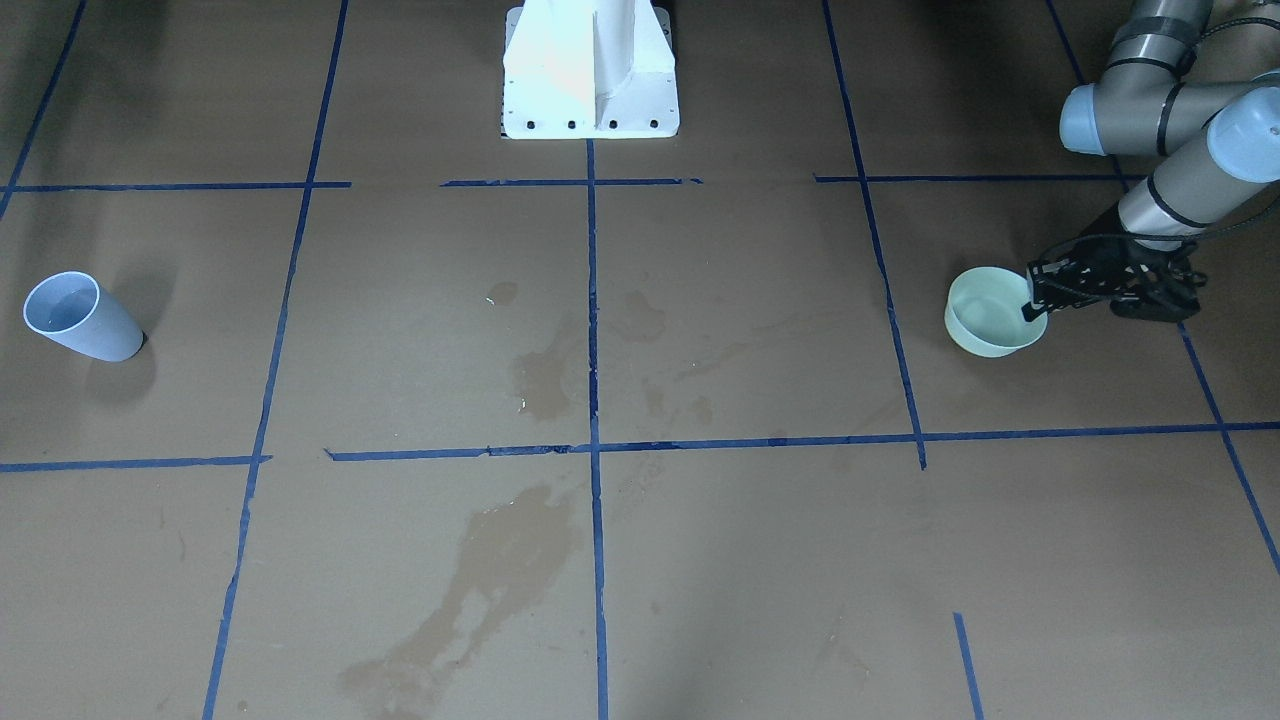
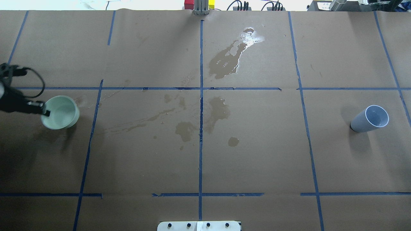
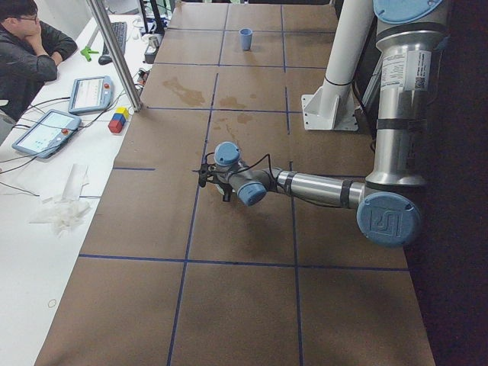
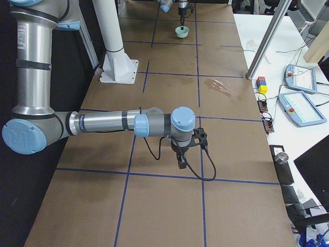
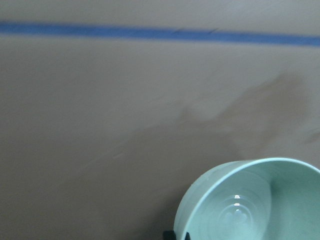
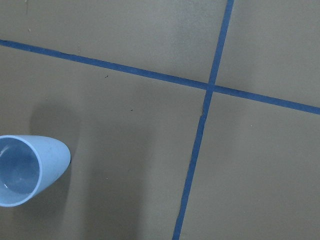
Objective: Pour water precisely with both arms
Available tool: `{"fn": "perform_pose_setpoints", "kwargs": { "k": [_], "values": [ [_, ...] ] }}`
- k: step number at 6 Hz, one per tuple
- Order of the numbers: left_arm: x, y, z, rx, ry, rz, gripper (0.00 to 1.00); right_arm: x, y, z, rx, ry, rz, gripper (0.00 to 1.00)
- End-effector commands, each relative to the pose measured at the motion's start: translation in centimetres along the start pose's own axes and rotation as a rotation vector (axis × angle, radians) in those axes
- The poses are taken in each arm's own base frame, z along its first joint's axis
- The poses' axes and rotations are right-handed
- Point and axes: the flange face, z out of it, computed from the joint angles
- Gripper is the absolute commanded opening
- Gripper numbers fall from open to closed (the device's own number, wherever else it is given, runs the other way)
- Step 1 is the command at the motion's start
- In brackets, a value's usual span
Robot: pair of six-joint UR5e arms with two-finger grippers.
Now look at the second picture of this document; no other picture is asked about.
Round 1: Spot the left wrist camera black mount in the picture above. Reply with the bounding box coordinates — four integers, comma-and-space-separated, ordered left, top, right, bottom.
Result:
0, 63, 29, 85

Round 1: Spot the aluminium frame post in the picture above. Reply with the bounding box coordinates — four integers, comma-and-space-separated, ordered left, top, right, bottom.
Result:
193, 0, 210, 15

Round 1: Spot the yellow cube block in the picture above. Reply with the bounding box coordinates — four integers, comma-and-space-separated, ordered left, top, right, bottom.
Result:
208, 0, 215, 9

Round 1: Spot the mint green bowl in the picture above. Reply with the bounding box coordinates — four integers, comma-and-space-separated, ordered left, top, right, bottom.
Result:
40, 95, 80, 130

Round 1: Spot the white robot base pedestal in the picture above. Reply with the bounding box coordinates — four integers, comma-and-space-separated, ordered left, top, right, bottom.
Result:
157, 220, 242, 231

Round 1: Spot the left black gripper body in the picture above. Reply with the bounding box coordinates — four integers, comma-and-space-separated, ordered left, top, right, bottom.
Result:
0, 84, 31, 114

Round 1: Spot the silver metal cylinder weight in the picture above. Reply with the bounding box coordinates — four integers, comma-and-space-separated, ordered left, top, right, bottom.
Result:
329, 0, 347, 12

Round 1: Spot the light blue plastic cup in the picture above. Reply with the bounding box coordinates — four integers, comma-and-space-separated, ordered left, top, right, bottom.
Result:
350, 105, 389, 133

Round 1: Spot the red cube block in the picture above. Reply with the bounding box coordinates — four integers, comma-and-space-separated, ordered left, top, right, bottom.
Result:
184, 0, 194, 10

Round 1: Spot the left black camera cable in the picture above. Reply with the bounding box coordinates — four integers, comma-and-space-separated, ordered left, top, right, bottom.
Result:
13, 67, 46, 98

